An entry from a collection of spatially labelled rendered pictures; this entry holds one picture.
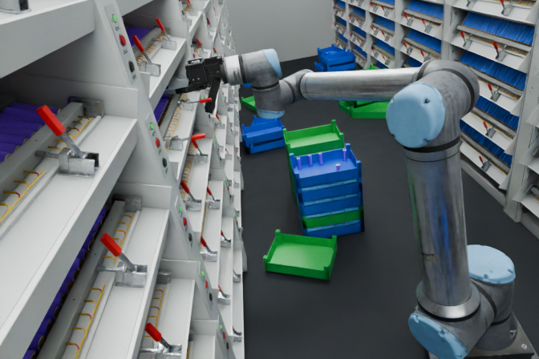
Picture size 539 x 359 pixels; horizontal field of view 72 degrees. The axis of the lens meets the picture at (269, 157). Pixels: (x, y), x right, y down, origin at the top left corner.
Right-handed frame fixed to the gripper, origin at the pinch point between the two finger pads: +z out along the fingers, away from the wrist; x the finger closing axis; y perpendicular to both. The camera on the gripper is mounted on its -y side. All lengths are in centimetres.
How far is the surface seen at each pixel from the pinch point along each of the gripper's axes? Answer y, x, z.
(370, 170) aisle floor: -96, -79, -87
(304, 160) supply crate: -61, -45, -44
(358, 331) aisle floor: -95, 27, -48
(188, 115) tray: -5.8, 10.3, -6.7
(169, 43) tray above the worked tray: 14.8, 6.2, -6.7
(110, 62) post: 22, 57, -8
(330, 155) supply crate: -61, -45, -58
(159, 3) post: 24.2, -12.9, -3.3
